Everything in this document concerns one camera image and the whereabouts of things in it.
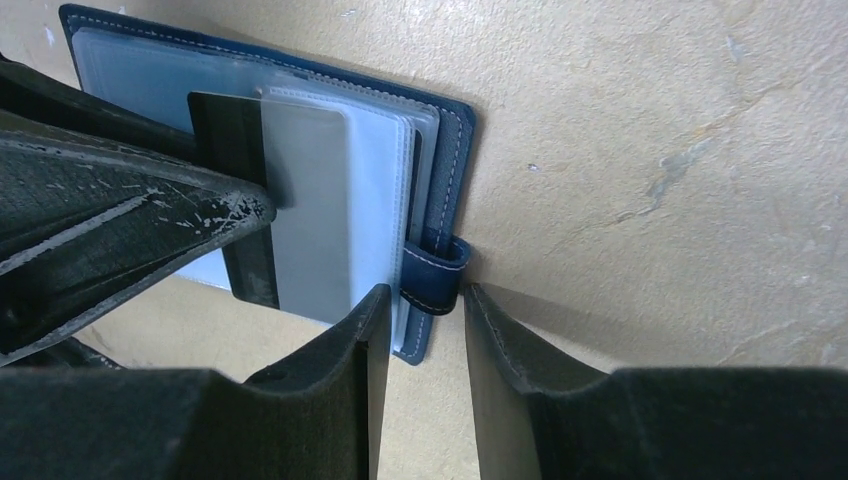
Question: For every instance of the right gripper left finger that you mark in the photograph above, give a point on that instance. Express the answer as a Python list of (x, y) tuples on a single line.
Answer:
[(315, 414)]

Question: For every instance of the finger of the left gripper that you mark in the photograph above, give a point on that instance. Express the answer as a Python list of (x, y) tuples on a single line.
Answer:
[(87, 224), (29, 93)]

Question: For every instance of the blue leather card holder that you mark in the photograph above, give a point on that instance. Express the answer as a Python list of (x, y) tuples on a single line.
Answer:
[(366, 174)]

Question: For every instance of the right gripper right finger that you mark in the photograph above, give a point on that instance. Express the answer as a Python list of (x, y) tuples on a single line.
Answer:
[(539, 413)]

